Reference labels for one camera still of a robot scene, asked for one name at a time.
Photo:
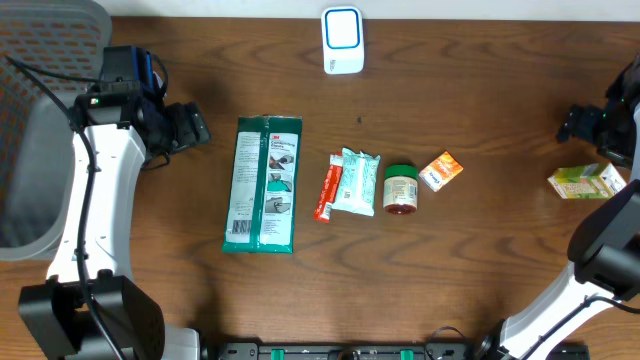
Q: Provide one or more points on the green lid spice jar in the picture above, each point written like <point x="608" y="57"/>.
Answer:
<point x="400" y="195"/>

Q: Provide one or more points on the white barcode scanner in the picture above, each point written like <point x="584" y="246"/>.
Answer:
<point x="342" y="40"/>

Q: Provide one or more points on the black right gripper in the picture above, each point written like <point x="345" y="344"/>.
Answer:
<point x="586" y="128"/>

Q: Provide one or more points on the grey plastic mesh basket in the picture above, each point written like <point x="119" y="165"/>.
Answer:
<point x="59" y="44"/>

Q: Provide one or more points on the white teal snack packet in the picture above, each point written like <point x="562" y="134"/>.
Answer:
<point x="356" y="190"/>

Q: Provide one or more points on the red white snack packet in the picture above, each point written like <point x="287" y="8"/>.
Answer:
<point x="329" y="188"/>

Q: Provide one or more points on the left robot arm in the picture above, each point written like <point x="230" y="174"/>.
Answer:
<point x="89" y="306"/>

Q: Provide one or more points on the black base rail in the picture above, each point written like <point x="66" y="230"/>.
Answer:
<point x="252" y="351"/>

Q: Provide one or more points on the green juice carton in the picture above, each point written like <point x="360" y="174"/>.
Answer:
<point x="595" y="181"/>

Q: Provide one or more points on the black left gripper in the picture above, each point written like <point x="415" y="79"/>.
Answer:
<point x="191" y="131"/>

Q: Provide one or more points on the orange tissue packet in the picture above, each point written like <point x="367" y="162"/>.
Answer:
<point x="440" y="171"/>

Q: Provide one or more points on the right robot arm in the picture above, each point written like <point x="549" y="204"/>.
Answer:
<point x="603" y="253"/>

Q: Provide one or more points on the green white barcode packet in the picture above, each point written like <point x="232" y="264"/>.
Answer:
<point x="262" y="203"/>

